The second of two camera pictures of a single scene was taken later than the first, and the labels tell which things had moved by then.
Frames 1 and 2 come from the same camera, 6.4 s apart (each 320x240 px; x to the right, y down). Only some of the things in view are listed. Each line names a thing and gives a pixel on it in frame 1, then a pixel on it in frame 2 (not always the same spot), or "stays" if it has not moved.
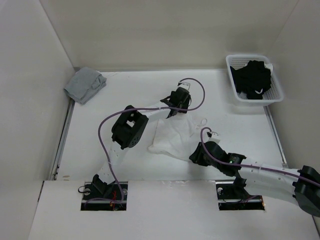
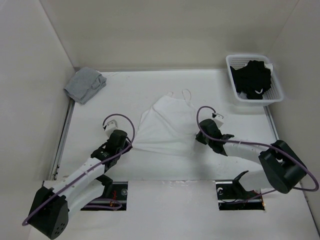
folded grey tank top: [83, 83] stays
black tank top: [253, 79] stays
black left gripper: [185, 102] → [127, 144]
